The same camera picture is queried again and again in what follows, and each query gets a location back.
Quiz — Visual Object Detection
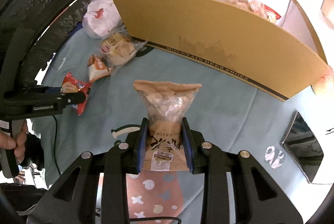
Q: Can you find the black cable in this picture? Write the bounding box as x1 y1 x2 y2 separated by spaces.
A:
51 115 62 175

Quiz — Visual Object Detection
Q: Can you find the kraft paper snack bag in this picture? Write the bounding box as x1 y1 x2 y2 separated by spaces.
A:
133 80 201 171

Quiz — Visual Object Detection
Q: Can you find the orange white triangle snack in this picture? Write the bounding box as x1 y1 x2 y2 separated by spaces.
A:
87 54 114 82

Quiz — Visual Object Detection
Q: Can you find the yellow cardboard box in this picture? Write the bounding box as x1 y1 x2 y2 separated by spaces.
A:
113 0 329 101

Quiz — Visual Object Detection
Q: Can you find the person left hand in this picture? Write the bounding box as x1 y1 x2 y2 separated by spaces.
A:
0 120 28 163

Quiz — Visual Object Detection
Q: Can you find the white floral plastic bag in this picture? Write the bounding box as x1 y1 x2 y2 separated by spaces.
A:
82 0 121 39

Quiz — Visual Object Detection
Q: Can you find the round bun clear pack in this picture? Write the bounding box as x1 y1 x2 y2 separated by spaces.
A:
100 32 146 67

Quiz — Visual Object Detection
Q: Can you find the light blue tablecloth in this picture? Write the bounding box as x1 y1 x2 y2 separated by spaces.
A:
32 29 333 223

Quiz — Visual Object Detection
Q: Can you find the black tablet device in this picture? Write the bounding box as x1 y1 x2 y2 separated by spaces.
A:
281 111 324 183

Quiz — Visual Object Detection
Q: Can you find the red cracker pack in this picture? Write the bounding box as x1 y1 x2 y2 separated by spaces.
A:
61 72 92 116
263 4 281 24

